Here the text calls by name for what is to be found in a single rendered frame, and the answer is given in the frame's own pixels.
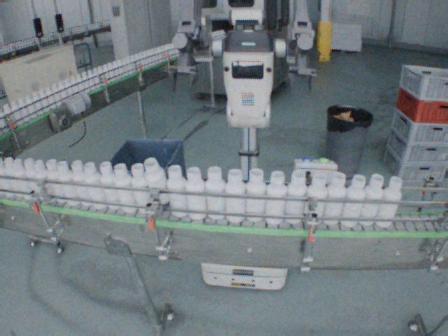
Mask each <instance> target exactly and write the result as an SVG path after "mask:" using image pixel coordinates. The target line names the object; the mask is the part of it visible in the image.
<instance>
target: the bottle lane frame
mask: <svg viewBox="0 0 448 336"><path fill-rule="evenodd" d="M28 205H29V203H28V202H22V200H21V201H11V200H6V199H4V198H3V199H2V198H0V213H2V215H0V218H1V221H2V222H3V225H1V224H0V227H1V228H3V229H7V230H14V231H18V232H20V233H26V234H33V235H35V236H40V237H46V238H49V239H51V238H52V236H51V235H50V234H49V233H47V227H46V225H45V223H44V221H43V219H42V217H41V215H40V213H36V211H35V209H34V208H33V206H32V207H31V208H30V209H28V208H27V206H28ZM40 205H41V207H42V208H43V211H44V213H45V215H46V218H47V220H48V221H49V224H50V226H51V227H54V225H55V224H56V223H57V221H58V220H57V219H56V217H55V215H58V216H59V218H60V220H61V222H60V221H59V223H62V225H63V227H64V228H65V230H64V231H63V232H62V234H61V235H60V236H59V238H60V239H59V240H61V241H64V242H69V243H76V244H80V245H84V246H92V247H96V248H100V249H107V248H106V245H105V243H104V238H105V237H109V238H117V239H123V240H124V241H126V243H127V246H128V248H129V251H130V253H132V254H135V255H144V256H153V257H157V258H159V252H157V244H156V241H155V236H154V233H153V231H152V230H151V229H150V227H149V225H145V224H144V222H145V220H146V217H145V218H138V217H136V215H137V214H136V215H135V217H127V216H126V214H127V213H126V214H125V215H124V216H123V215H117V214H116V213H115V214H107V211H108V210H107V211H106V212H105V213H97V212H93V211H89V210H87V211H83V210H80V209H79V210H73V209H72V208H71V209H68V208H64V207H57V206H56V205H55V206H49V204H48V205H47V206H45V205H42V204H40ZM54 214H55V215H54ZM59 223H58V225H57V226H56V228H55V233H56V234H57V236H58V234H59V232H60V231H61V230H62V229H61V227H60V226H59ZM156 224H157V229H158V232H159V237H160V241H161V244H162V245H164V242H165V239H166V237H165V232H164V230H170V233H171V237H169V238H168V239H169V240H172V242H173V246H171V248H170V249H169V254H168V256H169V259H172V260H182V261H191V262H201V263H210V264H220V265H230V266H240V267H259V268H269V269H272V268H278V269H296V270H300V268H301V265H302V259H303V254H304V249H305V244H306V239H307V235H308V232H309V230H308V231H307V230H305V229H304V226H303V229H302V230H299V229H293V228H292V226H290V229H289V230H287V229H280V227H279V225H278V228H277V229H275V228H267V225H266V227H265V228H255V227H254V224H253V225H252V227H251V228H250V227H242V223H240V226H239V227H237V226H230V222H228V224H227V226H225V225H217V221H215V223H214V225H212V224H205V220H204V221H203V223H202V224H199V223H193V219H192V220H191V222H190V223H186V222H180V220H179V222H174V221H169V217H168V220H167V221H162V220H159V219H158V216H157V219H156ZM315 232H316V237H313V240H314V245H313V247H311V249H310V250H312V255H311V258H312V261H311V262H310V264H309V266H310V270H331V271H332V270H340V271H341V270H347V271H349V270H356V271H357V270H363V271H364V270H398V269H400V270H404V269H407V270H410V269H413V270H415V269H428V265H429V264H431V262H432V261H431V259H430V258H431V256H430V254H431V252H432V250H433V249H436V247H435V245H436V242H437V241H438V240H442V243H441V245H442V244H443V241H445V238H446V237H447V234H448V231H446V230H445V232H443V231H438V232H437V230H435V231H430V232H428V231H427V230H426V231H422V232H419V231H418V230H416V231H414V232H411V231H407V230H405V232H402V231H396V228H395V231H394V232H393V231H386V230H384V231H375V229H374V228H373V231H364V229H363V227H362V231H353V230H352V228H351V230H350V231H344V230H340V227H339V231H333V230H329V229H328V227H327V230H326V231H322V230H317V231H315ZM441 245H440V246H439V247H438V249H437V250H438V251H439V249H440V248H441Z"/></svg>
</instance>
